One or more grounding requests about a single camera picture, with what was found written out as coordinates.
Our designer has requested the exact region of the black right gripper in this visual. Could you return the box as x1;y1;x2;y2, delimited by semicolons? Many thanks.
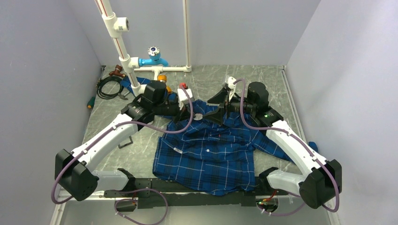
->
203;88;256;126

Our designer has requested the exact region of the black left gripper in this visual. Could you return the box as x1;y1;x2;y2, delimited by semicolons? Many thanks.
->
153;98;195;125

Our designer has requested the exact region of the round brooch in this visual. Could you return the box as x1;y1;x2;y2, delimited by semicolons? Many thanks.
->
193;113;203;120

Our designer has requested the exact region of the blue plaid shirt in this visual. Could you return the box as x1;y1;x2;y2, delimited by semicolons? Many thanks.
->
119;75;319;196

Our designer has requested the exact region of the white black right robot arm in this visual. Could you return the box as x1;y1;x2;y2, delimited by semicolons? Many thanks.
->
204;81;342;212

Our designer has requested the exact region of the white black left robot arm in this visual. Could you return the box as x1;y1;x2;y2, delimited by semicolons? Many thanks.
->
51;80;194;204

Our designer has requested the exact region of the orange plastic faucet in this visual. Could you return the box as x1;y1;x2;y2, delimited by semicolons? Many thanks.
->
157;74;172;94

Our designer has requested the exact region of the black hinged display case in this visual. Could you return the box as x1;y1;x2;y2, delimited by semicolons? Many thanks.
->
117;136;134;149

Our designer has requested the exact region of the blue plastic faucet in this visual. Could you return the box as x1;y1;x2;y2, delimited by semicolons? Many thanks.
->
138;46;169;67

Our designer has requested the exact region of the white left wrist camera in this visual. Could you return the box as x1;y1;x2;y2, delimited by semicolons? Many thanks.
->
177;88;194;107

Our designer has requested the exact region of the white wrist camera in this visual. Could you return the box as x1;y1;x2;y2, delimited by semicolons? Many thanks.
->
225;76;236;95
177;88;194;107

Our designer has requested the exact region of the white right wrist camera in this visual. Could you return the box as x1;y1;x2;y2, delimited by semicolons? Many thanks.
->
225;76;236;95

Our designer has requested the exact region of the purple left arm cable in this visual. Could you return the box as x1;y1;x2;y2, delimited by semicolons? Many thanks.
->
51;88;194;225

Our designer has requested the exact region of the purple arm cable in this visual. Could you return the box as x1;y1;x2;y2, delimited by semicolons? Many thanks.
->
51;88;194;225
233;78;340;218

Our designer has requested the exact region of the coiled black cable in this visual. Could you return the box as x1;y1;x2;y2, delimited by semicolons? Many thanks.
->
97;76;129;100

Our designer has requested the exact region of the green orange handled screwdriver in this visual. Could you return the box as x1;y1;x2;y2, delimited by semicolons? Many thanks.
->
87;96;96;109

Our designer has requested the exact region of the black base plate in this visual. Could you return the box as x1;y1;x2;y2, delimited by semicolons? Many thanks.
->
103;177;287;209

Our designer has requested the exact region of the white pvc pipe frame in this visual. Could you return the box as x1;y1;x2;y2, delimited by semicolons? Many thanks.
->
95;0;192;96

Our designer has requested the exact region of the aluminium rail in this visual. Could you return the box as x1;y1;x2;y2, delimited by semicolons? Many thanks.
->
59;174;335;208

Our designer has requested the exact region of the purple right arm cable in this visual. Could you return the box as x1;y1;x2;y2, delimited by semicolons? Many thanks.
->
233;78;340;218

